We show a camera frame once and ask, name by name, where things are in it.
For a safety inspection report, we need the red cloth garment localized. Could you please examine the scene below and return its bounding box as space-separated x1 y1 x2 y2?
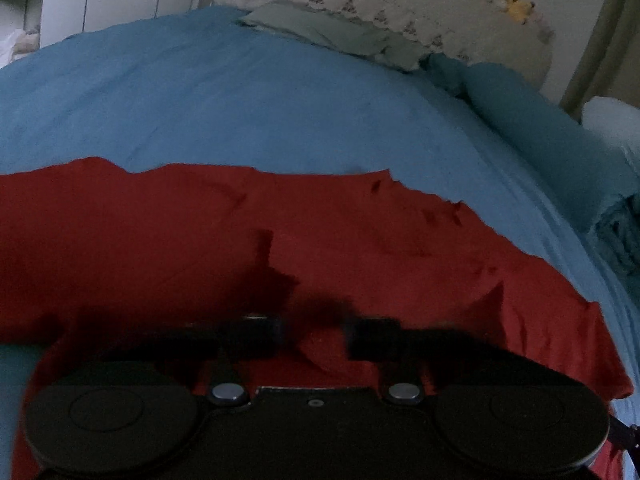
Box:
0 156 636 480

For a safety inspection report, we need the blue bed sheet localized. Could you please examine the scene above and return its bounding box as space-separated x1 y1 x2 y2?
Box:
0 4 640 480

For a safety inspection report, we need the teal rolled blanket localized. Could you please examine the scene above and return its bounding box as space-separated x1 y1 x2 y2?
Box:
421 54 639 280

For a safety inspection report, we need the white pillow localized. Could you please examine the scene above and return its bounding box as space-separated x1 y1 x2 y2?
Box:
582 96 640 162

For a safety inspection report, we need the pale green pillow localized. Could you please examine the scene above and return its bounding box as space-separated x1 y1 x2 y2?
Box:
240 1 431 73

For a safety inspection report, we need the olive curtain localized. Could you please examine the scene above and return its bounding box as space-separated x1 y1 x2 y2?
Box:
561 0 639 118

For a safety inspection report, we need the yellow plush toy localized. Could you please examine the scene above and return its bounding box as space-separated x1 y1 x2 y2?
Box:
502 0 536 25

